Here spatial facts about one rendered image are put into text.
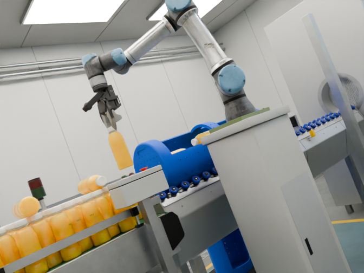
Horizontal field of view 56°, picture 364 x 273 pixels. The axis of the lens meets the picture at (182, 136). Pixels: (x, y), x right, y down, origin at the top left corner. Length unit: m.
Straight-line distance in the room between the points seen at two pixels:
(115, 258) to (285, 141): 0.89
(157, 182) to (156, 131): 4.71
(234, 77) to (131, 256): 0.83
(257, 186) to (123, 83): 4.71
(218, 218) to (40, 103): 3.97
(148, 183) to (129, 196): 0.09
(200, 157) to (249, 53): 5.84
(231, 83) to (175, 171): 0.49
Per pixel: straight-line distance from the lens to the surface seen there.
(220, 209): 1.81
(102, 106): 1.59
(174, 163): 1.65
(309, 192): 1.69
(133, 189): 1.29
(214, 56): 1.54
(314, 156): 2.56
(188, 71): 7.02
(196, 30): 1.57
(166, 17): 1.74
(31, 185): 1.87
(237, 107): 1.62
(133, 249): 1.40
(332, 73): 2.59
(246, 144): 1.51
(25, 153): 5.08
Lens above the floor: 1.10
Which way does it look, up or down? 3 degrees up
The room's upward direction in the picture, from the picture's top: 21 degrees counter-clockwise
